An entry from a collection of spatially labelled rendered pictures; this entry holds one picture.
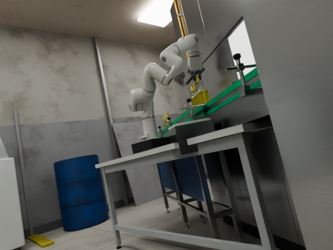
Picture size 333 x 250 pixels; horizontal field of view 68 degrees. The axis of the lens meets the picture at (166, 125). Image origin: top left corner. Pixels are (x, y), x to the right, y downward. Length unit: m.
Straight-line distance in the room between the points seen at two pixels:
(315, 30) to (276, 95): 0.20
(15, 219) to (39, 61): 2.50
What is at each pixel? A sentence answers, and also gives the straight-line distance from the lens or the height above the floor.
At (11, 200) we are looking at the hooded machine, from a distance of 3.35.
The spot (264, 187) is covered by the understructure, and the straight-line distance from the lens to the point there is 1.63.
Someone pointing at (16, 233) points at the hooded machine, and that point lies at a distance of 3.38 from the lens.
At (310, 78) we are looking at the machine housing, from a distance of 0.66.
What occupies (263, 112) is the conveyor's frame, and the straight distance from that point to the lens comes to 1.09.
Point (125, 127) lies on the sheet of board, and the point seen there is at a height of 1.38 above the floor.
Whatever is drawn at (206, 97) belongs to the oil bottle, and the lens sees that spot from 1.72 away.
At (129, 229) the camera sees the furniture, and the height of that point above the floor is 0.19.
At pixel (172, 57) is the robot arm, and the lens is 1.54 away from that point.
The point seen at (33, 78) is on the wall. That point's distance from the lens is 4.54.
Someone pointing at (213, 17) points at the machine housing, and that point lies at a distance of 1.88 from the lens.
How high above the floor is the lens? 0.68
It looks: 7 degrees up
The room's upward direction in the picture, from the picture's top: 12 degrees counter-clockwise
